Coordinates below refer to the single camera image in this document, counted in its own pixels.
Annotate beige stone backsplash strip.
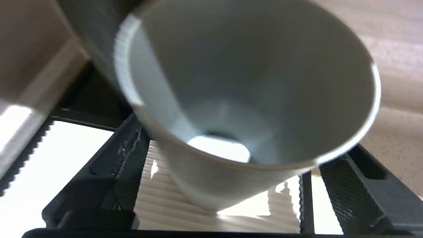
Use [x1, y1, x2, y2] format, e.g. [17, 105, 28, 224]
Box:
[0, 39, 91, 180]

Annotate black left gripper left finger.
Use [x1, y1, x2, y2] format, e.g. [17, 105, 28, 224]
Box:
[42, 112, 151, 230]

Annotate grey tumbler cup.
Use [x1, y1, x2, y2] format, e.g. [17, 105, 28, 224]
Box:
[114, 0, 381, 212]

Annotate black tray box white lid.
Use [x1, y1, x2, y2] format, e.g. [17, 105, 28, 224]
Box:
[0, 63, 346, 235]

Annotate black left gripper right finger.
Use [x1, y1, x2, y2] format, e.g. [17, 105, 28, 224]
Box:
[319, 144, 423, 235]

